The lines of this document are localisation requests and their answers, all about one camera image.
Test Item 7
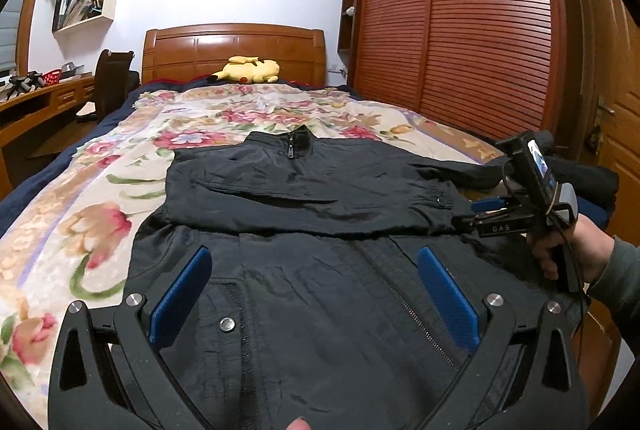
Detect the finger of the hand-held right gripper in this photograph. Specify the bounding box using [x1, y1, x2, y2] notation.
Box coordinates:
[451, 212, 529, 240]
[469, 195, 512, 215]

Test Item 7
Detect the wooden desk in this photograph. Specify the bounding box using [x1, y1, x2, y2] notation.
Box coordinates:
[0, 72, 98, 191]

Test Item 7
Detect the black jacket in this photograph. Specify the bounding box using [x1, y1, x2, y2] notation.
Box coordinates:
[120, 124, 591, 430]

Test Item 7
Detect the wooden bed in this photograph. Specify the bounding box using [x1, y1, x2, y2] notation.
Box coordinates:
[0, 24, 623, 416]

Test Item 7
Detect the yellow plush toy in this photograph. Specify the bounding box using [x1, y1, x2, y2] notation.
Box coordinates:
[207, 55, 281, 85]

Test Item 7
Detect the person's right hand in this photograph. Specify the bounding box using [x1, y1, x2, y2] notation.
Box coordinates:
[530, 210, 617, 286]

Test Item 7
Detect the black tripod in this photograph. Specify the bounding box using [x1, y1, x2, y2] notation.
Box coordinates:
[6, 71, 46, 101]

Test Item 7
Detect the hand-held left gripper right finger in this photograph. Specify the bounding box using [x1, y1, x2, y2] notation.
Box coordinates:
[417, 246, 591, 430]

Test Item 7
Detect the grey window blind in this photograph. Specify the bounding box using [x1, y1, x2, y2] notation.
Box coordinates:
[0, 0, 26, 81]

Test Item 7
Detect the floral blanket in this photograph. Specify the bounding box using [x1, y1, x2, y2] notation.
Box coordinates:
[0, 85, 506, 406]

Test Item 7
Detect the wooden slatted wardrobe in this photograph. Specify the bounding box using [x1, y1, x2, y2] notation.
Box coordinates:
[337, 0, 568, 146]

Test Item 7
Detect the pile of dark clothes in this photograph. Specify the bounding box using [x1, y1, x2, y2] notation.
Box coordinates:
[537, 130, 621, 228]

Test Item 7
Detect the black binder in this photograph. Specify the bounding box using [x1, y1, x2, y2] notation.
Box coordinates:
[53, 0, 71, 31]

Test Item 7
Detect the wooden window frame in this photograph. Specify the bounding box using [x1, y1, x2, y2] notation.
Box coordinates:
[14, 0, 56, 72]

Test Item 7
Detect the dark brown chair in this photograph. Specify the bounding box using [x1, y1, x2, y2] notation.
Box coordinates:
[75, 49, 141, 123]

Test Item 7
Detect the person's right forearm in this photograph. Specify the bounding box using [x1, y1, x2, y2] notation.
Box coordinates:
[587, 234, 640, 336]

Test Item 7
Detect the wooden door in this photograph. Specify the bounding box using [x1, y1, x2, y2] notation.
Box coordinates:
[565, 0, 640, 231]

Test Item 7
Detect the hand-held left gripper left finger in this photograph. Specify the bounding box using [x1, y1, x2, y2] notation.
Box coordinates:
[48, 245, 213, 430]

